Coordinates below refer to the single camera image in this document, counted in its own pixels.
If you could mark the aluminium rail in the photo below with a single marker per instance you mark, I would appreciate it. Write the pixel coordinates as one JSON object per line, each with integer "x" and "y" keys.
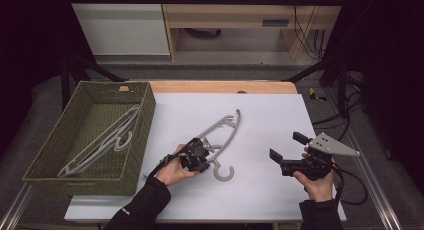
{"x": 15, "y": 210}
{"x": 373, "y": 183}

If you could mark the black horizontal bar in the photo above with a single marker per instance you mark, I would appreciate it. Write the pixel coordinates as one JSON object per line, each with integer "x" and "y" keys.
{"x": 200, "y": 0}

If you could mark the green woven basket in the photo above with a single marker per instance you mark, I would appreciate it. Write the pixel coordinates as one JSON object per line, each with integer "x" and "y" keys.
{"x": 83, "y": 187}

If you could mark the round grey floor device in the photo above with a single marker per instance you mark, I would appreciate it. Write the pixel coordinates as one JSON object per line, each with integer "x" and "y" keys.
{"x": 203, "y": 33}

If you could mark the white cabinet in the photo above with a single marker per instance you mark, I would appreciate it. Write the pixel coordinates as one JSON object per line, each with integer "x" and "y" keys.
{"x": 120, "y": 26}

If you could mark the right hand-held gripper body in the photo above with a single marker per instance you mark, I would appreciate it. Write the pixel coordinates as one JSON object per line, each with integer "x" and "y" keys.
{"x": 316, "y": 165}

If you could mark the black stand leg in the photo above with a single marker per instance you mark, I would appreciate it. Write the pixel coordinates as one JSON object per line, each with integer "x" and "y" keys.
{"x": 83, "y": 70}
{"x": 320, "y": 68}

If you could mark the person's right hand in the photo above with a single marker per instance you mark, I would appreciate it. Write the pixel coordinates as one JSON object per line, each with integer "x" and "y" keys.
{"x": 318, "y": 190}

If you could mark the person's left hand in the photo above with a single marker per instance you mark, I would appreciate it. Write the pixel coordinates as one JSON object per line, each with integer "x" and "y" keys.
{"x": 173, "y": 171}

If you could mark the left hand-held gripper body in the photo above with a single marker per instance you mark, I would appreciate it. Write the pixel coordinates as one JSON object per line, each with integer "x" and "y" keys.
{"x": 190, "y": 155}

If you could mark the grey plastic hanger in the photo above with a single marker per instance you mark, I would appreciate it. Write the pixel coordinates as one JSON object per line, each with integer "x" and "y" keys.
{"x": 222, "y": 179}
{"x": 124, "y": 146}
{"x": 83, "y": 163}

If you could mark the light wooden desk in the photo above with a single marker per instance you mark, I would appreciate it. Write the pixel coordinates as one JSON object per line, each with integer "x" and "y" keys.
{"x": 226, "y": 15}

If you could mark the black curtain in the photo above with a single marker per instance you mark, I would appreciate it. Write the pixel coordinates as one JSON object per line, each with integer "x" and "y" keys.
{"x": 390, "y": 56}
{"x": 30, "y": 40}

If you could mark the yellow and black object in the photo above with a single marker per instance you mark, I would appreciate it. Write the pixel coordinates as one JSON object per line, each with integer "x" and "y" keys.
{"x": 315, "y": 95}

